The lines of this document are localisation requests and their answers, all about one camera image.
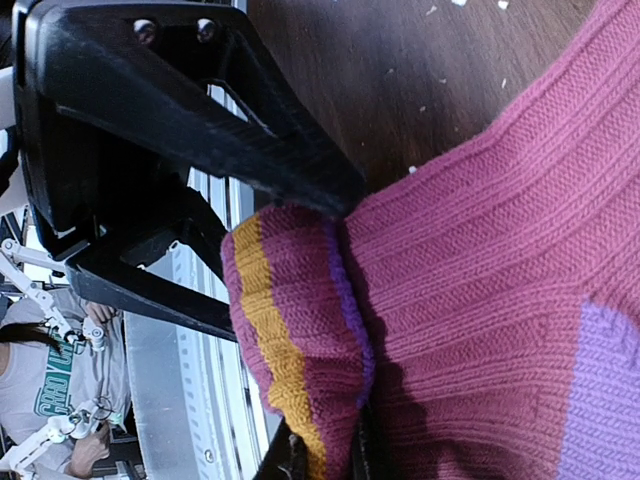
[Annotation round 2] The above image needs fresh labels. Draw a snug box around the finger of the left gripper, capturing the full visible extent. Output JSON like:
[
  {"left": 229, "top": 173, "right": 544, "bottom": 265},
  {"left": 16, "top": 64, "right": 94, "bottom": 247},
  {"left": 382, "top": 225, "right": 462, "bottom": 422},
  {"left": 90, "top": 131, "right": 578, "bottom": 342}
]
[
  {"left": 12, "top": 1, "right": 366, "bottom": 248},
  {"left": 65, "top": 187, "right": 236, "bottom": 342}
]

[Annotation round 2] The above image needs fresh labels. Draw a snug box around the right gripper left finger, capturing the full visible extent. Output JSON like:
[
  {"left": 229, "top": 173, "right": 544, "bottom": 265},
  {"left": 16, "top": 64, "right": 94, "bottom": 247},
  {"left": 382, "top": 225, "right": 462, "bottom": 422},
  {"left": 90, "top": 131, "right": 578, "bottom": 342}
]
[{"left": 257, "top": 419, "right": 310, "bottom": 480}]

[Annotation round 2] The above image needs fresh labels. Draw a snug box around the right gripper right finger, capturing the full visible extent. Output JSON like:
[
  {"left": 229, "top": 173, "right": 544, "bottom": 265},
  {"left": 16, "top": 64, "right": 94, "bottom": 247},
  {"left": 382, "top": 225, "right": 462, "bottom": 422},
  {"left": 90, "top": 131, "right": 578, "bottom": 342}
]
[{"left": 351, "top": 405, "right": 390, "bottom": 480}]

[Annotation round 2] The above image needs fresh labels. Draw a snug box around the purple magenta striped sock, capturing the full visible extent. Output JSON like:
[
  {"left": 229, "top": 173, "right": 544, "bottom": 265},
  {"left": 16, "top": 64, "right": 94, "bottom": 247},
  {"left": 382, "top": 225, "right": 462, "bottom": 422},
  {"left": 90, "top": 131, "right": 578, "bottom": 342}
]
[{"left": 222, "top": 1, "right": 639, "bottom": 479}]

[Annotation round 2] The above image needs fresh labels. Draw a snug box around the person in grey shirt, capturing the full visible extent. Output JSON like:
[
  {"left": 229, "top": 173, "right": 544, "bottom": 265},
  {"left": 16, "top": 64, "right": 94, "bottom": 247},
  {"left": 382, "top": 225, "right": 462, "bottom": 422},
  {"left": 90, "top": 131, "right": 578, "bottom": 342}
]
[{"left": 0, "top": 289, "right": 134, "bottom": 480}]

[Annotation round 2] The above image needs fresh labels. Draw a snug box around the aluminium front rail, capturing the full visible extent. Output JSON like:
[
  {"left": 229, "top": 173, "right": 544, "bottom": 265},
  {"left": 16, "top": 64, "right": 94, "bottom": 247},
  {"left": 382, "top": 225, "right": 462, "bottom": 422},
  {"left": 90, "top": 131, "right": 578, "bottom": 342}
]
[{"left": 124, "top": 79, "right": 284, "bottom": 480}]

